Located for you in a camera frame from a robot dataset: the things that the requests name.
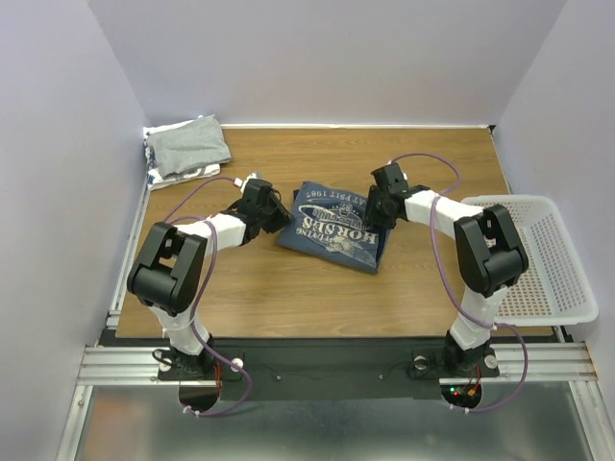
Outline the blue tank top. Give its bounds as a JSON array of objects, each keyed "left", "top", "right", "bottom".
[{"left": 277, "top": 181, "right": 389, "bottom": 274}]

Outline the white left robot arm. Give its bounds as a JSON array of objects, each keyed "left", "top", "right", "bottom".
[{"left": 127, "top": 175, "right": 292, "bottom": 379}]

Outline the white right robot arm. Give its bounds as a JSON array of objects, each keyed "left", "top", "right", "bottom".
[{"left": 363, "top": 162, "right": 529, "bottom": 375}]

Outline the grey folded tank top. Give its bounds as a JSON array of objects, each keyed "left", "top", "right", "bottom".
[{"left": 147, "top": 115, "right": 232, "bottom": 177}]

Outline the white plastic basket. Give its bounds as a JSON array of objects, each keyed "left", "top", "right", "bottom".
[{"left": 462, "top": 195, "right": 599, "bottom": 327}]

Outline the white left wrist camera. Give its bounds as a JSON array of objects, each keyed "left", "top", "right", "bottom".
[{"left": 233, "top": 171, "right": 261, "bottom": 190}]

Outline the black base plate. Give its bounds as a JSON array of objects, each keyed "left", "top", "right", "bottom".
[{"left": 159, "top": 337, "right": 500, "bottom": 401}]

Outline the aluminium frame rail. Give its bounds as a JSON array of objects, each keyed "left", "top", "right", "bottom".
[{"left": 77, "top": 339, "right": 597, "bottom": 386}]

